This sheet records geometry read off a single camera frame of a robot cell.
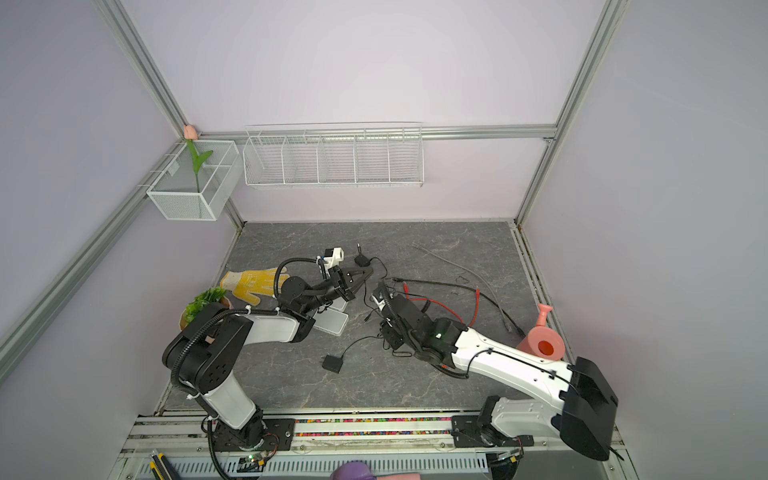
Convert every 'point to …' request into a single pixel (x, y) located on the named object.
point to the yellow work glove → (248, 284)
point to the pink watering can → (543, 341)
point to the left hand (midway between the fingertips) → (374, 276)
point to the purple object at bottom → (353, 470)
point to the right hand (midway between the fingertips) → (391, 317)
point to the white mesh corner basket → (175, 191)
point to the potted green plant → (214, 295)
